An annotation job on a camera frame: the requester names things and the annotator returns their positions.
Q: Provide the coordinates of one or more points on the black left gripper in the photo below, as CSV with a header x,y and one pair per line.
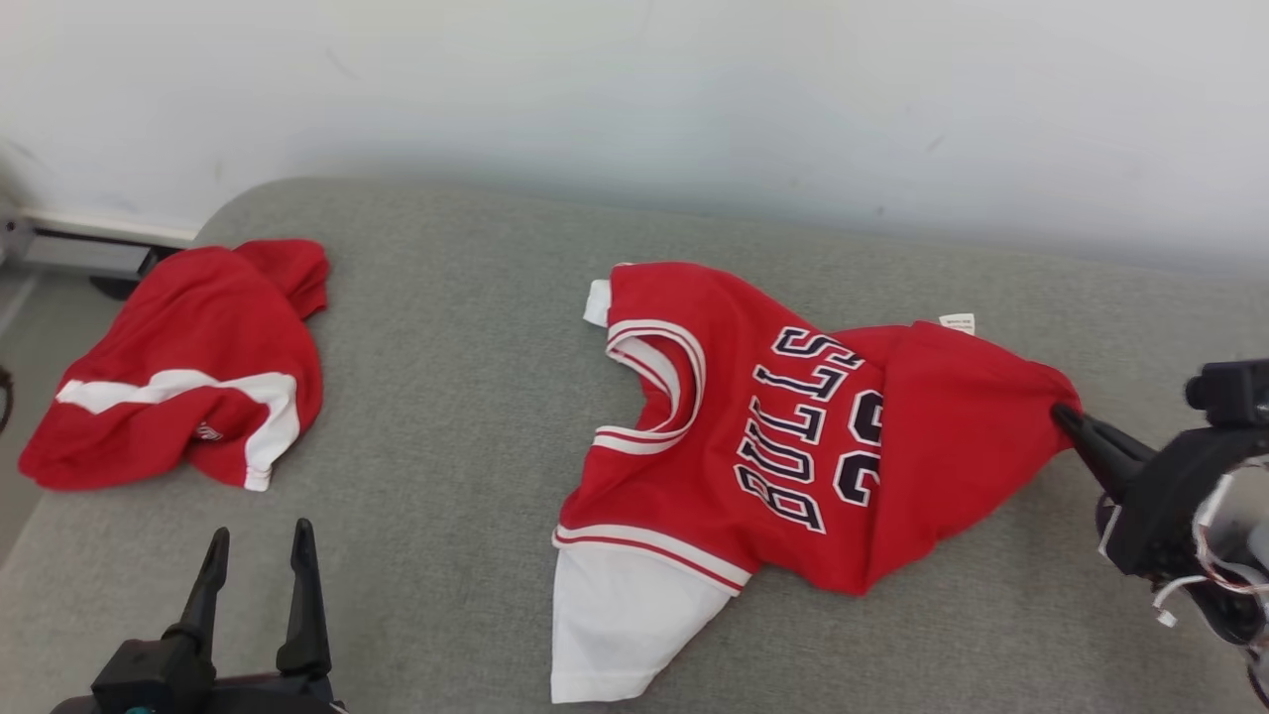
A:
x,y
288,696

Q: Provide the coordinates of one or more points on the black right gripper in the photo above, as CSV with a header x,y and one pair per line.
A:
x,y
1160,516

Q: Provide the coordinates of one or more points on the red shorts with white stripe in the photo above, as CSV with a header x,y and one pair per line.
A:
x,y
198,337

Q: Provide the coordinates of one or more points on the red Bulls basketball jersey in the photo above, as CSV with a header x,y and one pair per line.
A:
x,y
724,416

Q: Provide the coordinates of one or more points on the grey metal floor bar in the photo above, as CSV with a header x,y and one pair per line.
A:
x,y
79,258

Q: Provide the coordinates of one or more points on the white skirting board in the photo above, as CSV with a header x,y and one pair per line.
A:
x,y
109,228

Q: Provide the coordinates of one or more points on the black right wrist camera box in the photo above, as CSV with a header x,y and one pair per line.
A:
x,y
1234,392

